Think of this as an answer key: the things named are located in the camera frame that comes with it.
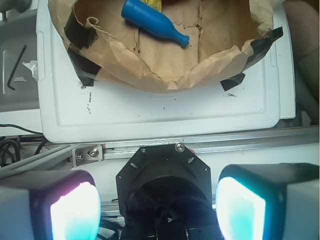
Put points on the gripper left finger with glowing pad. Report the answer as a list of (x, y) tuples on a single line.
[(49, 205)]

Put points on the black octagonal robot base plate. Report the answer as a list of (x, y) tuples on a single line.
[(161, 177)]

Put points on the grey plastic container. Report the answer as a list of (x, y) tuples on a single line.
[(18, 45)]

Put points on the yellow object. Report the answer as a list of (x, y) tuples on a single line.
[(155, 4)]

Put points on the metal corner bracket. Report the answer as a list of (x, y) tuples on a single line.
[(86, 154)]

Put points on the blue plastic bottle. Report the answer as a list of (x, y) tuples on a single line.
[(152, 21)]

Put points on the crumpled white paper scrap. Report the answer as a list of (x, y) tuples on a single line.
[(33, 67)]

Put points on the white plastic bin lid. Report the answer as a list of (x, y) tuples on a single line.
[(72, 113)]

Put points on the crumpled brown paper liner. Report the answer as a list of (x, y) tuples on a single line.
[(226, 37)]

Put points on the black hex key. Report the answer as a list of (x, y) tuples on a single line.
[(15, 67)]

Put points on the aluminium extrusion rail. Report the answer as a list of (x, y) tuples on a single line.
[(277, 145)]

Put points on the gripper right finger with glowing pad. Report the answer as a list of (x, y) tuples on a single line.
[(279, 201)]

